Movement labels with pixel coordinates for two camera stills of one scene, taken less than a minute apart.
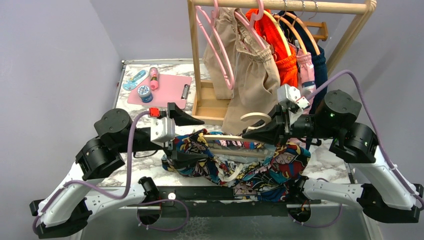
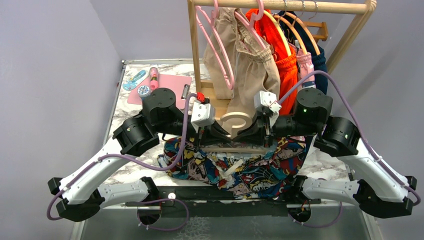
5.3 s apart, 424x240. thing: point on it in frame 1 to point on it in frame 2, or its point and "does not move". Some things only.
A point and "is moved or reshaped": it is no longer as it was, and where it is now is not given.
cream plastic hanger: [267, 118] is moved or reshaped
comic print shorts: [256, 170] does not move
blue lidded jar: [144, 92] does not move
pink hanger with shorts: [255, 17] does not move
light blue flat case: [131, 83] does not move
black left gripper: [181, 158] to [209, 134]
